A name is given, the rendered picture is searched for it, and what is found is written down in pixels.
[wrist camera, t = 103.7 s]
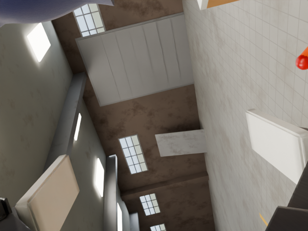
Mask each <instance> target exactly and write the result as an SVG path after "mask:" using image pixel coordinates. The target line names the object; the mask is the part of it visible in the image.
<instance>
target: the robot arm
mask: <svg viewBox="0 0 308 231"><path fill-rule="evenodd" d="M246 118H247V125H248V130H249V135H250V140H251V146H252V149H253V150H254V151H255V152H257V153H258V154H259V155H261V156H262V157H263V158H264V159H266V160H267V161H268V162H269V163H271V164H272V165H273V166H274V167H275V168H277V169H278V170H279V171H280V172H282V173H283V174H284V175H285V176H287V177H288V178H289V179H291V180H292V181H293V182H294V183H296V184H297V186H296V188H295V190H294V192H293V194H292V197H291V199H290V201H289V203H288V206H287V207H285V206H278V207H277V208H276V210H275V212H274V214H273V216H272V218H271V220H270V222H269V224H268V226H267V228H266V230H265V231H308V129H307V128H305V127H298V126H295V125H293V124H290V123H288V122H286V121H283V120H281V119H278V118H276V117H273V116H271V115H268V114H266V113H264V112H261V111H259V110H257V109H249V110H247V112H246ZM79 191H80V190H79V187H78V184H77V181H76V177H75V174H74V171H73V168H72V165H71V162H70V158H69V156H68V155H66V154H65V155H61V156H59V157H58V158H57V159H56V160H55V161H54V162H53V164H52V165H51V166H50V167H49V168H48V169H47V170H46V171H45V173H44V174H43V175H42V176H41V177H40V178H39V179H38V180H37V181H36V182H35V183H34V184H33V186H32V187H31V188H30V189H29V190H28V191H27V192H26V193H25V194H24V196H23V197H21V198H20V199H19V201H18V202H17V203H16V204H15V205H14V207H12V208H11V207H10V205H9V202H8V199H7V198H0V231H60V229H61V227H62V225H63V223H64V221H65V219H66V217H67V215H68V213H69V211H70V209H71V207H72V205H73V203H74V201H75V199H76V197H77V195H78V193H79Z"/></svg>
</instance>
